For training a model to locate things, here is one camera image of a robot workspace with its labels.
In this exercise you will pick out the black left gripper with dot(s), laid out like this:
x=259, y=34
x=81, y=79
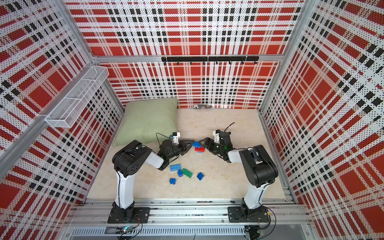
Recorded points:
x=184, y=146

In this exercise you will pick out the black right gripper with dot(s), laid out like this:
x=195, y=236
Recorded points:
x=209, y=147

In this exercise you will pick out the red lego brick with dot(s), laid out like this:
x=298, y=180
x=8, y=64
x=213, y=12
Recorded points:
x=200, y=150

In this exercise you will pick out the blue long lego brick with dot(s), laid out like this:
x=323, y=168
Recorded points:
x=197, y=145

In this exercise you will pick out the blue small lego brick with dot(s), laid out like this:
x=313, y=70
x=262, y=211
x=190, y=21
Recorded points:
x=200, y=176

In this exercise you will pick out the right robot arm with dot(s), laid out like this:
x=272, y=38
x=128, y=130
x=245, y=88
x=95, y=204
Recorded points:
x=259, y=167

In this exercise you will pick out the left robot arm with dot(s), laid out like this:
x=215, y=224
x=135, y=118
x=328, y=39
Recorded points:
x=130, y=159

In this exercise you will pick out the light blue lego brick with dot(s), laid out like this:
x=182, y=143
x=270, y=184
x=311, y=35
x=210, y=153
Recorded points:
x=175, y=168

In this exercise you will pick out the green lego brick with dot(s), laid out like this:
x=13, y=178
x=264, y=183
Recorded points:
x=187, y=173

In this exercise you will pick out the blue tiny lego brick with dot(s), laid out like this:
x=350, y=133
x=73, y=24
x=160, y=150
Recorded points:
x=180, y=173

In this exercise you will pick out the flag print rolled pouch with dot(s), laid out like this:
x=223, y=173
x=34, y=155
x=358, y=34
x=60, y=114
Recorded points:
x=203, y=106

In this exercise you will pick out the green cushion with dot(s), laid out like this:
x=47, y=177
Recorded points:
x=143, y=119

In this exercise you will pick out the green circuit board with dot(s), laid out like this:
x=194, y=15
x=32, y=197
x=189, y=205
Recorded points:
x=124, y=230

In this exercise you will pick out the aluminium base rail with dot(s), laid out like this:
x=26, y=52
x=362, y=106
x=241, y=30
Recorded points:
x=189, y=219

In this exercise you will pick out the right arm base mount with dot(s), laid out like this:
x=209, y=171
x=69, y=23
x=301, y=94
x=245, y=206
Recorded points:
x=241, y=214

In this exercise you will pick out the black hook rail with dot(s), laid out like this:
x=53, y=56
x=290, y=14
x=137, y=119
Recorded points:
x=210, y=59

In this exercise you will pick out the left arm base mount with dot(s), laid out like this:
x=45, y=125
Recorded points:
x=129, y=215

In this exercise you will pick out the white wire basket shelf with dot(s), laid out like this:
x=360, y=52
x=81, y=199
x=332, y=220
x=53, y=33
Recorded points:
x=68, y=110

